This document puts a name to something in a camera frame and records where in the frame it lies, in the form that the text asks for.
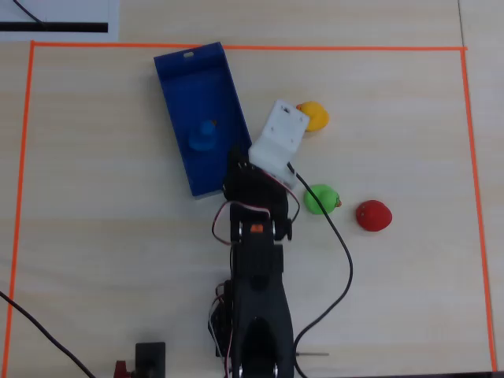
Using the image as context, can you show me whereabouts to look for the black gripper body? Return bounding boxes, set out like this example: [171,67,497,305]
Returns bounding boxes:
[222,146,301,241]

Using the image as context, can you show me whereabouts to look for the blue rubber duck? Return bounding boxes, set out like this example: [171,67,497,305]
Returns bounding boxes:
[187,119,219,152]

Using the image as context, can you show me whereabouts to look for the green rubber duck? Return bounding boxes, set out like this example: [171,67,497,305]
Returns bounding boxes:
[303,183,343,216]

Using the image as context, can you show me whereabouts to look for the yellow rubber duck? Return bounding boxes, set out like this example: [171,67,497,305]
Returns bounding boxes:
[295,101,330,133]

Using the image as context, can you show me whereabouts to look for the red rubber duck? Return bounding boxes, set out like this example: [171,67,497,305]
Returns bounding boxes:
[355,199,394,232]

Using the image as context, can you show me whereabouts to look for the blue plastic box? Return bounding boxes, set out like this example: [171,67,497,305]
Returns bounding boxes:
[153,42,254,202]

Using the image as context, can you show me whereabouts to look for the long orange tape strip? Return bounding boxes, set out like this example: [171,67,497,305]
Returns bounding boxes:
[30,40,469,52]

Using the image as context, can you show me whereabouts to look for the black clamp block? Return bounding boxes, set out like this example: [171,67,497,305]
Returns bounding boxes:
[135,341,167,378]

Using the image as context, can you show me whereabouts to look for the red white servo wires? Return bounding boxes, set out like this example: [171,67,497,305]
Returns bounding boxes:
[211,184,301,247]

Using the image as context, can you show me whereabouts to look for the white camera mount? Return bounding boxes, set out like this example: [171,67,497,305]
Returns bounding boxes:
[248,98,309,189]

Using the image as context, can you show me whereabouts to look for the black camera cable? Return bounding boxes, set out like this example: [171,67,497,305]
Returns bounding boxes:
[287,161,354,378]

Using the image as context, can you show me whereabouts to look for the white servo wire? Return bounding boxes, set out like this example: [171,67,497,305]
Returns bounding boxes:
[207,297,234,375]

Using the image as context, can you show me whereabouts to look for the thick black cable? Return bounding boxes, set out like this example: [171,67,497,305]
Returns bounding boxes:
[0,290,98,378]

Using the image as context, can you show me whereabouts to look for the thin black cable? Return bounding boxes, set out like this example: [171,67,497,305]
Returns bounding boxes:
[11,0,46,25]

